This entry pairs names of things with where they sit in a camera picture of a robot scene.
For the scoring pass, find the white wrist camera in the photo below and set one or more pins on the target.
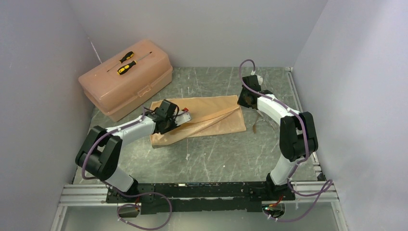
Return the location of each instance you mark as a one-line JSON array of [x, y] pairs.
[[182, 117], [259, 79]]

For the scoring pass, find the aluminium frame rail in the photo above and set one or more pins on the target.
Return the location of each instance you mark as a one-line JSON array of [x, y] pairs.
[[95, 195]]

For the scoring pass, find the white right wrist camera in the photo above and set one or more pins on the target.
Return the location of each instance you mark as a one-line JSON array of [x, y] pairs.
[[259, 79]]

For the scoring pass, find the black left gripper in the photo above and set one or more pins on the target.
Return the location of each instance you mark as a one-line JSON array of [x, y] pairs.
[[173, 124]]

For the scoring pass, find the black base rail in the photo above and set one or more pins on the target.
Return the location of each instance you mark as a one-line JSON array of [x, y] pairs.
[[250, 196]]

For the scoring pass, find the yellow black screwdriver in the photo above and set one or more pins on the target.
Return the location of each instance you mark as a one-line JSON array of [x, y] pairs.
[[122, 70], [127, 56]]

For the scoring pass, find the brown wooden utensil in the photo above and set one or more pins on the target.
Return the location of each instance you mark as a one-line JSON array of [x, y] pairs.
[[254, 127]]

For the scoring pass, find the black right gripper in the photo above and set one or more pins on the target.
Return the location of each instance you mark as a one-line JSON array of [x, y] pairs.
[[240, 101]]

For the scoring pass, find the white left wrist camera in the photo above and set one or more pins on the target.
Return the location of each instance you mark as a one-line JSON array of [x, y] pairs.
[[182, 117]]

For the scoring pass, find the pink plastic toolbox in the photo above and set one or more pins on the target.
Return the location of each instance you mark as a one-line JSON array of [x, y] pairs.
[[118, 95]]

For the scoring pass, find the lower yellow black screwdriver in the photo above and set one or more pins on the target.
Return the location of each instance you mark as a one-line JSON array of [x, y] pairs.
[[122, 70]]

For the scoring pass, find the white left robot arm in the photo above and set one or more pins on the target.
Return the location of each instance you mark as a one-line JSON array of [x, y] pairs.
[[99, 154]]

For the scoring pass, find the orange cloth napkin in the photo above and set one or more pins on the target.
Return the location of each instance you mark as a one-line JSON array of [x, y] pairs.
[[209, 116]]

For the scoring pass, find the upper yellow black screwdriver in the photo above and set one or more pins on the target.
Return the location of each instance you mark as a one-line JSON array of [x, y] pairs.
[[127, 56]]

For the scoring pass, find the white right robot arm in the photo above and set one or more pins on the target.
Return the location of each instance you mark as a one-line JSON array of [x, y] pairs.
[[298, 137]]

